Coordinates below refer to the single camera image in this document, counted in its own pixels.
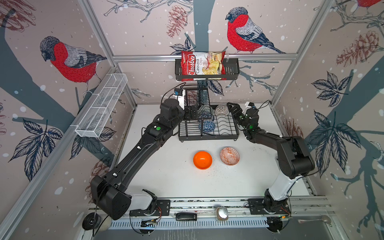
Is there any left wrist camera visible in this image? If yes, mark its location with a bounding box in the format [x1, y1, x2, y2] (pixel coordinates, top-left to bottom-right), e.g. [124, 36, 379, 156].
[173, 88, 186, 110]

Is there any metal spoon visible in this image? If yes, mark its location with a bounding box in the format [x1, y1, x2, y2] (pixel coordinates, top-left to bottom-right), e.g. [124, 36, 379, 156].
[298, 215, 332, 225]

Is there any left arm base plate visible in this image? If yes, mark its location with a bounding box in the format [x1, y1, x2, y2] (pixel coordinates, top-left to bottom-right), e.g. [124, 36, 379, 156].
[130, 200, 171, 217]

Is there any small black box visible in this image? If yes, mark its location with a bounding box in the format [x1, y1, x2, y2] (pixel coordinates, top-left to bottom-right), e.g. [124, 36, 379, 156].
[176, 212, 198, 222]

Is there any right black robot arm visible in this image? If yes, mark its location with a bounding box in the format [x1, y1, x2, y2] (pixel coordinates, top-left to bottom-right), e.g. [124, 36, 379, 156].
[227, 103, 315, 214]

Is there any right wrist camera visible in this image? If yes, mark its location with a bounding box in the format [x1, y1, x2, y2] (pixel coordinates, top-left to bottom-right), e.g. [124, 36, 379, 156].
[245, 102, 257, 111]

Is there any white wire wall basket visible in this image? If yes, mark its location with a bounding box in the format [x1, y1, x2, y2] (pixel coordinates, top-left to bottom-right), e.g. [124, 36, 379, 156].
[75, 74, 128, 138]

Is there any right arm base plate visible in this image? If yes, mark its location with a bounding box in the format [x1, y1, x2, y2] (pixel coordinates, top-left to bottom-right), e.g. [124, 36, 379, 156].
[247, 198, 291, 215]

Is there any silver round button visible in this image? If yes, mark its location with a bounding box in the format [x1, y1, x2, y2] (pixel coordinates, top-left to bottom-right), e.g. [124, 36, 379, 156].
[216, 207, 229, 221]

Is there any blue white rimmed bowl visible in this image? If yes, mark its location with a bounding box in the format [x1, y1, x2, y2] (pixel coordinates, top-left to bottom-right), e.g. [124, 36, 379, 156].
[199, 112, 214, 121]

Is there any black round knob device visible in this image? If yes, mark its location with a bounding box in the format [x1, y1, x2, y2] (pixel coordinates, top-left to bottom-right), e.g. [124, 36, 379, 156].
[82, 213, 112, 233]

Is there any dark blue patterned bowl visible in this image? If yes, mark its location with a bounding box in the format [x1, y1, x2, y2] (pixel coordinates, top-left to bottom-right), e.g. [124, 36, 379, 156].
[198, 120, 216, 134]

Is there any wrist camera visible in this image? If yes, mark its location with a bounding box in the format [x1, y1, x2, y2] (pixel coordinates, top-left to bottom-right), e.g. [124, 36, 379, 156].
[173, 88, 186, 110]
[245, 102, 257, 111]

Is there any orange plastic bowl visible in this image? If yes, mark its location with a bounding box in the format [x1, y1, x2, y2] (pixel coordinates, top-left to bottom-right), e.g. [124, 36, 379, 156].
[193, 151, 213, 170]

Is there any red white patterned bowl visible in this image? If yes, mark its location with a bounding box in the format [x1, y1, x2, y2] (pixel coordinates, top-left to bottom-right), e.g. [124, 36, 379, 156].
[220, 147, 240, 166]

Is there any black wire dish rack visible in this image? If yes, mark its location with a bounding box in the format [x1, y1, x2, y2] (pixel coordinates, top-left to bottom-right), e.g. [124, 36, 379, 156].
[173, 86, 239, 142]

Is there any black wall shelf basket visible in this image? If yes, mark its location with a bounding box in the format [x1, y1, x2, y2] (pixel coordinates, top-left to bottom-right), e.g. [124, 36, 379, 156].
[175, 59, 240, 81]

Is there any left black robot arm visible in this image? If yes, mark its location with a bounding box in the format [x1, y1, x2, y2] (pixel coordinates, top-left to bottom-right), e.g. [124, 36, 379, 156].
[91, 99, 198, 220]

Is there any red cassava chips bag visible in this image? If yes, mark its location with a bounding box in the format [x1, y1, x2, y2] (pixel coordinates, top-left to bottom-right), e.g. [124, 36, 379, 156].
[181, 51, 226, 77]

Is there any white brown patterned bowl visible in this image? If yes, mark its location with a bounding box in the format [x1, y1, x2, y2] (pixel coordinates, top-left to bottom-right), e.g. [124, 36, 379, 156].
[215, 105, 230, 117]

